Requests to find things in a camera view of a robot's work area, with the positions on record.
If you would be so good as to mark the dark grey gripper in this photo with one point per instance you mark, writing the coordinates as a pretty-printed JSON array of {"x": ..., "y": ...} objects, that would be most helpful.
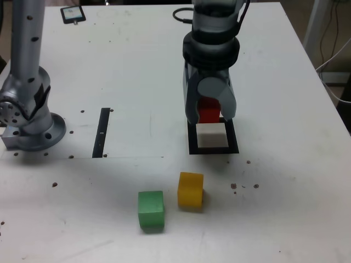
[{"x": 211, "y": 71}]

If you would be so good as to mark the red cube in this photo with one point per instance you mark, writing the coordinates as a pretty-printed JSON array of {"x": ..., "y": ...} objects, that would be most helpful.
[{"x": 209, "y": 113}]

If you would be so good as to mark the yellow cube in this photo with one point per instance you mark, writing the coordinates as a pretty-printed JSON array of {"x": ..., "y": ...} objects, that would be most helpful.
[{"x": 189, "y": 193}]

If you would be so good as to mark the green cube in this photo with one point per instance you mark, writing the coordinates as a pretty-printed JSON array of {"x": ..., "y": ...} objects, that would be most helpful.
[{"x": 150, "y": 211}]

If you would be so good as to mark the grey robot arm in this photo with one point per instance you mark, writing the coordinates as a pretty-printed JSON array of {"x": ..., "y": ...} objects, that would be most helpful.
[{"x": 27, "y": 54}]

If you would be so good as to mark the black tape square outline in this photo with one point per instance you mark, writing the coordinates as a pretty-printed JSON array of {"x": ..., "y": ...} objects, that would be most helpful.
[{"x": 214, "y": 151}]

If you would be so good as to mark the black tape strip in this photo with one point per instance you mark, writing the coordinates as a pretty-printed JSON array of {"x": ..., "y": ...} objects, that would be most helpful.
[{"x": 101, "y": 131}]

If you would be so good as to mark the black smartphone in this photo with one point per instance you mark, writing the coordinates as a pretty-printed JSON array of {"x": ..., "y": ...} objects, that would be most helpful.
[{"x": 72, "y": 14}]

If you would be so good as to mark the white metal post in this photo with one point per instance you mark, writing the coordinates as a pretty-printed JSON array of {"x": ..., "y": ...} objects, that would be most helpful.
[{"x": 315, "y": 27}]

